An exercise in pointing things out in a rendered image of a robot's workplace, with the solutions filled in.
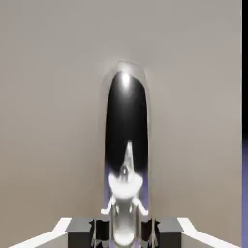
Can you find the beige cabinet door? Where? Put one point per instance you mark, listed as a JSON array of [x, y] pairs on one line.
[[48, 96]]

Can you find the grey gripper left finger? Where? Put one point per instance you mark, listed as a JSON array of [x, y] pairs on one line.
[[77, 232]]

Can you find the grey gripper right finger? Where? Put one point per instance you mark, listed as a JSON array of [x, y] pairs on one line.
[[170, 232]]

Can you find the beige cabinet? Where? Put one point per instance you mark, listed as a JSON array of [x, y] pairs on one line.
[[242, 67]]

